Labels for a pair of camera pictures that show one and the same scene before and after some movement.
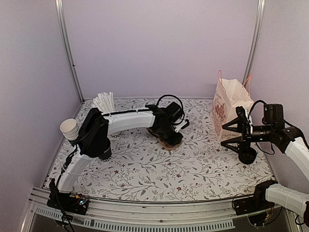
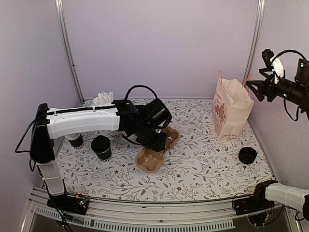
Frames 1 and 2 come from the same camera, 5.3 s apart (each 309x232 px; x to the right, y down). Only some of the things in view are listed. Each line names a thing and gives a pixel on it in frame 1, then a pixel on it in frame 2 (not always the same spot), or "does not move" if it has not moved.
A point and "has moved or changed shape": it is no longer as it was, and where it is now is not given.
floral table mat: [200, 168] does not move
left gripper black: [174, 141] -> [158, 147]
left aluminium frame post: [62, 29] does not move
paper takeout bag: [229, 94] does not move
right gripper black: [246, 136] -> [260, 94]
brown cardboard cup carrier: [169, 146] has moved or changed shape
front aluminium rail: [121, 216] does not move
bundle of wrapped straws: [105, 101] does not move
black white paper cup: [106, 155] does not move
